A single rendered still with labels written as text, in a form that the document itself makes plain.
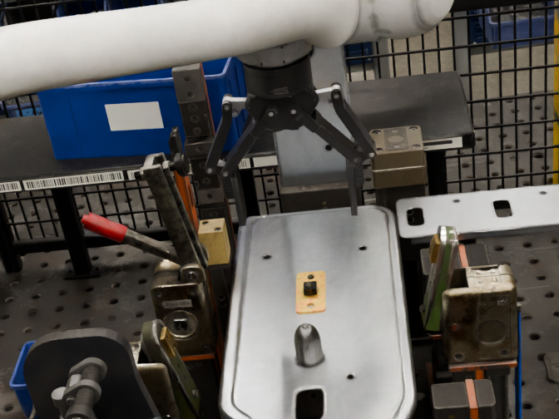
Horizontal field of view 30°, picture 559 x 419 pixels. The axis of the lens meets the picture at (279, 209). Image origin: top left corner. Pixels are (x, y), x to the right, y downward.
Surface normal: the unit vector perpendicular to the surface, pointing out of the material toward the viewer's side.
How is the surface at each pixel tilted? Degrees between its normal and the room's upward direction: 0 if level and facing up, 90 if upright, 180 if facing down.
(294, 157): 90
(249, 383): 0
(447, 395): 0
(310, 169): 90
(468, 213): 0
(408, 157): 89
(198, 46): 96
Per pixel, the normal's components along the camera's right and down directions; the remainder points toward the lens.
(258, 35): 0.35, 0.52
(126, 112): -0.13, 0.55
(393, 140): -0.13, -0.84
